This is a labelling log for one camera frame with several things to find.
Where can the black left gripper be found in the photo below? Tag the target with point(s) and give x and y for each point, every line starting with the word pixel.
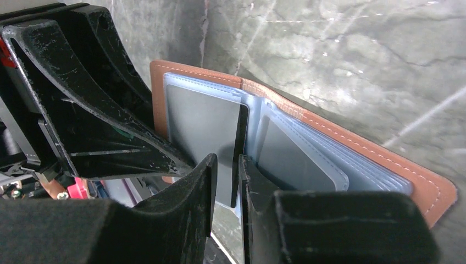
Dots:
pixel 74 103

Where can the pink leather card holder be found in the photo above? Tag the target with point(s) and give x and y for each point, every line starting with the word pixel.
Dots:
pixel 197 110

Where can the black glossy credit card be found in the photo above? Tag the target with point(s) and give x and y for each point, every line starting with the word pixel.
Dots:
pixel 239 146

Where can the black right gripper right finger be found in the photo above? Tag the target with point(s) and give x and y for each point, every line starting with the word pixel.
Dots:
pixel 282 226

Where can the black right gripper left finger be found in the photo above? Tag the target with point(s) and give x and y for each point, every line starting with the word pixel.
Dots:
pixel 171 226

